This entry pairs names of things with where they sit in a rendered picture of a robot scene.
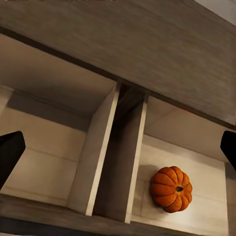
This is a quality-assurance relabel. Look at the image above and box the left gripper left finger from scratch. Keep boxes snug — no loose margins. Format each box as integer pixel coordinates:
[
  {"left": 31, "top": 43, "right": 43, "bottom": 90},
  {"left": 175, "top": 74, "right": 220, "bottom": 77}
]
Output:
[{"left": 0, "top": 131, "right": 26, "bottom": 190}]

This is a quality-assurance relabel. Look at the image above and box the pumpkin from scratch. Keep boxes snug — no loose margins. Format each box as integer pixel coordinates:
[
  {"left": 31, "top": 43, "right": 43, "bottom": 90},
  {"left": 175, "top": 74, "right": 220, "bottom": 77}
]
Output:
[{"left": 151, "top": 166, "right": 193, "bottom": 213}]

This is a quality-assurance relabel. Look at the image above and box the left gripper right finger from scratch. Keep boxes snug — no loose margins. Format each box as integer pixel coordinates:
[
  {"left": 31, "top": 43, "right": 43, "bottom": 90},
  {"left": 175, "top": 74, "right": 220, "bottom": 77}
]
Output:
[{"left": 220, "top": 131, "right": 236, "bottom": 169}]

